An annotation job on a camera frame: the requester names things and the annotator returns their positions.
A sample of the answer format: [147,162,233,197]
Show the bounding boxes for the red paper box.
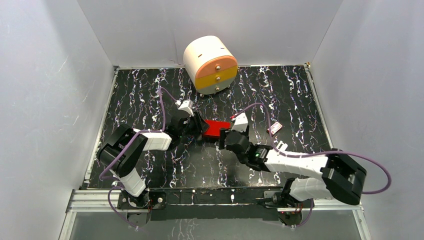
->
[202,120,231,140]

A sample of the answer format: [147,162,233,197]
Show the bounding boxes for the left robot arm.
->
[96,110,210,209]

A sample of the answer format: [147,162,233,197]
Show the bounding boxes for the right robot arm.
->
[219,129,367,207]

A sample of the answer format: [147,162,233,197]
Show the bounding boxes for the small red white card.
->
[268,122,283,136]

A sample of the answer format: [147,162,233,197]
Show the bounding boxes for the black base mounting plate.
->
[116,187,311,225]

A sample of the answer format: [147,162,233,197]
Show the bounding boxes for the round three-drawer cabinet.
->
[183,35,238,95]

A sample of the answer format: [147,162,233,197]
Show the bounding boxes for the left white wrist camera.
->
[175,99,194,117]

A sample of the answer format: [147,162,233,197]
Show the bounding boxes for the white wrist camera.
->
[175,99,194,117]
[230,112,249,133]

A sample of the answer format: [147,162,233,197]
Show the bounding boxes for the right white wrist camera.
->
[230,112,249,133]

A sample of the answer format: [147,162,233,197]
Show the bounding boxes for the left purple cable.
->
[99,86,181,229]

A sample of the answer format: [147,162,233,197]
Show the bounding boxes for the purple cable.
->
[99,86,181,229]
[231,102,392,229]

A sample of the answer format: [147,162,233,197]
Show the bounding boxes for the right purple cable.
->
[231,102,392,229]

